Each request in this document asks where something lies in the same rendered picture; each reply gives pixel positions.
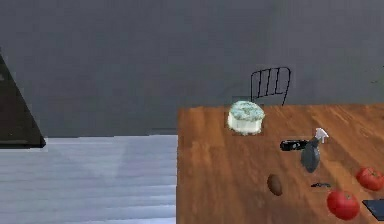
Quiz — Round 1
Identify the dark brown cabinet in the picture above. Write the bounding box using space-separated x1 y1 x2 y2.
0 53 47 150

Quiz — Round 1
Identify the brown wooden table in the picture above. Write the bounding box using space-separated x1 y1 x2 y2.
176 103 384 224

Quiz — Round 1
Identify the dark flat laptop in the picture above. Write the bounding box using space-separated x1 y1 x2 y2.
362 198 384 222

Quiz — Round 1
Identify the black remote control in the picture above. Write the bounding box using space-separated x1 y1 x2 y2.
280 139 309 152

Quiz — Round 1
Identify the brown potato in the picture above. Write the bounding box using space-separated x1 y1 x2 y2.
267 173 284 197

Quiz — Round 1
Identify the red tomato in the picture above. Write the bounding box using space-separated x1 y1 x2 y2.
326 190 361 222
355 166 384 192

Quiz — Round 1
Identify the grey spray bottle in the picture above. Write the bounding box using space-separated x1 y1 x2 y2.
300 127 330 174

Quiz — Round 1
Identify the black wire chair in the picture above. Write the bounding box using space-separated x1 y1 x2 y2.
250 66 292 107

